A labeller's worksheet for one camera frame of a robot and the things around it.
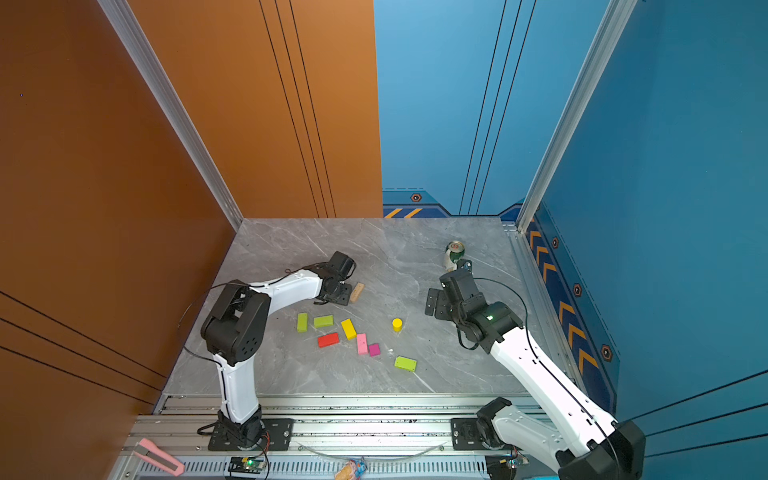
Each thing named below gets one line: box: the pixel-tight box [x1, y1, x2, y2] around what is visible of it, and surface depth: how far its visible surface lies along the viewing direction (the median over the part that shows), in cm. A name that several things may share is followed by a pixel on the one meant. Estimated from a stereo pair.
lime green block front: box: [394, 356, 417, 372], surface depth 85 cm
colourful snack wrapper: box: [334, 458, 367, 480], surface depth 68 cm
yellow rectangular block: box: [341, 318, 357, 340], surface depth 93 cm
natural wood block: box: [350, 282, 364, 303], surface depth 101 cm
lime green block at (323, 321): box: [313, 315, 334, 328], surface depth 93 cm
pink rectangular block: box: [357, 333, 369, 355], surface depth 89 cm
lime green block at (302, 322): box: [297, 313, 309, 333], surface depth 93 cm
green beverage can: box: [448, 240, 465, 262], surface depth 101 cm
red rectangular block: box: [317, 332, 341, 348], surface depth 92 cm
